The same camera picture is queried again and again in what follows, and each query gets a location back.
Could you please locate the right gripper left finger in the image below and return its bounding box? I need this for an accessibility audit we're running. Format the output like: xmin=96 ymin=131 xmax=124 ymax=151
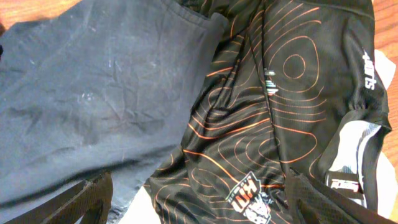
xmin=6 ymin=172 xmax=113 ymax=224

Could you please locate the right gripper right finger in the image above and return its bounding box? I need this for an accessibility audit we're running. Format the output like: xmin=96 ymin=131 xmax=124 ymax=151
xmin=285 ymin=168 xmax=394 ymax=224

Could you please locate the dark blue garment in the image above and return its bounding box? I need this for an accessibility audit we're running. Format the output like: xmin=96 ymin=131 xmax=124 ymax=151
xmin=1 ymin=0 xmax=228 ymax=223

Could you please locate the black orange patterned jersey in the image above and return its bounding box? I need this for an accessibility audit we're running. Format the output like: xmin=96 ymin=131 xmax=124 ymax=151
xmin=145 ymin=0 xmax=391 ymax=223

